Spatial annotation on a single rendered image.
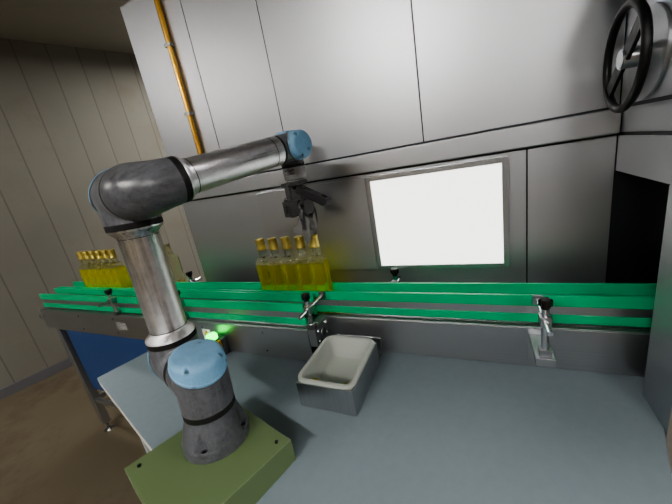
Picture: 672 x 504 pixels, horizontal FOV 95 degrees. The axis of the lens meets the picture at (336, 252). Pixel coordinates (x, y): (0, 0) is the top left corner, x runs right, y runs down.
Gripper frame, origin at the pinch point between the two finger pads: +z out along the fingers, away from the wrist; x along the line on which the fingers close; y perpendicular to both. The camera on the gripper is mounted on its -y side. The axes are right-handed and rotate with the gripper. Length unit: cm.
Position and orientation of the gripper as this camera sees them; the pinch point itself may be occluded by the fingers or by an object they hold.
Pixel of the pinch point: (313, 237)
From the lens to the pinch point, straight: 108.0
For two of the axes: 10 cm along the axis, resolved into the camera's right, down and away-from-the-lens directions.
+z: 1.7, 9.4, 2.8
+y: -9.2, 0.5, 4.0
